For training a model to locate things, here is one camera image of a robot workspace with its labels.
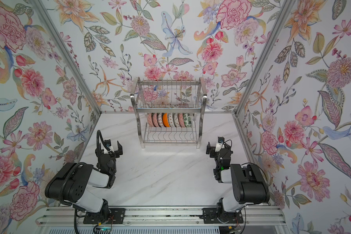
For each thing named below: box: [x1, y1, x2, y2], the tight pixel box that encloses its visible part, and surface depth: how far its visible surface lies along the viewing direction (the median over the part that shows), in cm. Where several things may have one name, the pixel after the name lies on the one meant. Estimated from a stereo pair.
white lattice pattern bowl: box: [172, 112, 180, 128], surface depth 103 cm
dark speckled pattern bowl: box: [177, 112, 186, 128], surface depth 103 cm
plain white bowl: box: [161, 112, 171, 128], surface depth 103 cm
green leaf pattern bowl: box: [182, 112, 192, 128], surface depth 103 cm
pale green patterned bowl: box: [167, 112, 176, 128], surface depth 103 cm
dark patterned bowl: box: [151, 112, 160, 128], surface depth 103 cm
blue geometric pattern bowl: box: [156, 112, 165, 128], surface depth 103 cm
